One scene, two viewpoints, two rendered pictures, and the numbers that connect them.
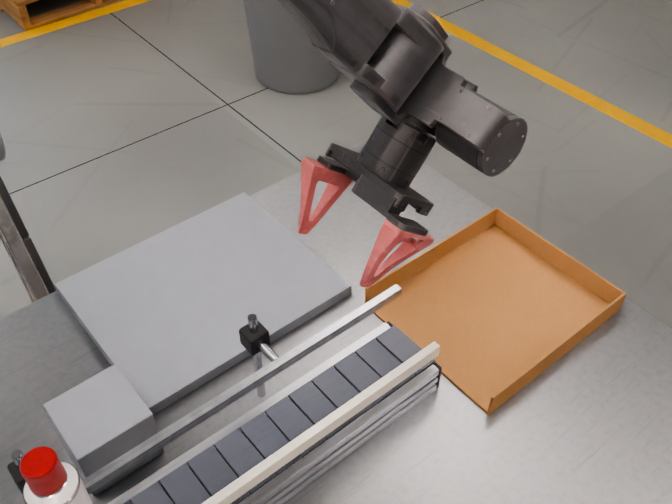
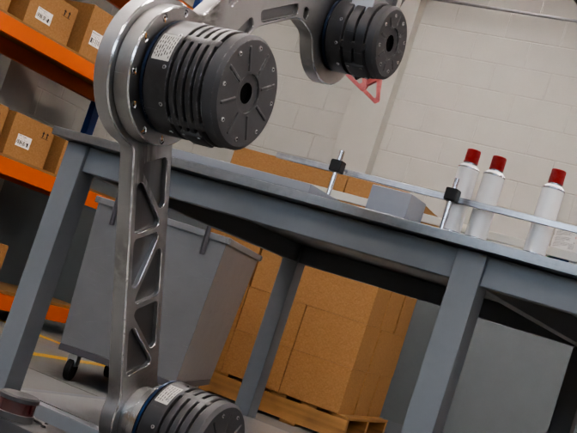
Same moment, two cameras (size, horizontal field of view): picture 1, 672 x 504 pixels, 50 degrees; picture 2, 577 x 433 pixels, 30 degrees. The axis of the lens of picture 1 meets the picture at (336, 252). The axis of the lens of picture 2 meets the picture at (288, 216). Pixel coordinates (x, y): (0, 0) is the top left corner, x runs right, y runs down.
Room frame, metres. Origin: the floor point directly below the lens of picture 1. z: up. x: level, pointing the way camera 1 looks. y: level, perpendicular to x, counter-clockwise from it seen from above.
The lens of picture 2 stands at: (1.63, 2.45, 0.60)
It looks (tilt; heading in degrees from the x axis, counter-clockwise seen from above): 5 degrees up; 248
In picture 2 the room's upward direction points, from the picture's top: 18 degrees clockwise
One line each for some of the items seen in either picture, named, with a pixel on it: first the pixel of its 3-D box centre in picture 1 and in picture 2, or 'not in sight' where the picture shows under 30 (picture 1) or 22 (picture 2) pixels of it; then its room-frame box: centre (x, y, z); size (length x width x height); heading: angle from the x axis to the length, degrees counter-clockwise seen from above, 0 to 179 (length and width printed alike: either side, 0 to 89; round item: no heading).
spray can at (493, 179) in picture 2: not in sight; (487, 198); (0.29, 0.31, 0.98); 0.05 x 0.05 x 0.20
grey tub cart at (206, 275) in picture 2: not in sight; (161, 293); (0.15, -2.32, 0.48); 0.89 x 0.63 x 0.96; 58
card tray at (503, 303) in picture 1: (493, 299); not in sight; (0.75, -0.24, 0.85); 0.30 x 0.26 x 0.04; 129
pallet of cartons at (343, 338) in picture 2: not in sight; (305, 295); (-1.01, -3.35, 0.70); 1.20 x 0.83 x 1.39; 135
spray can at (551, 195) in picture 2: not in sight; (546, 212); (0.20, 0.42, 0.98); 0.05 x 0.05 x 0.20
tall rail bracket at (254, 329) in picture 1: (267, 367); (335, 185); (0.57, 0.09, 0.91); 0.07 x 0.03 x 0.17; 39
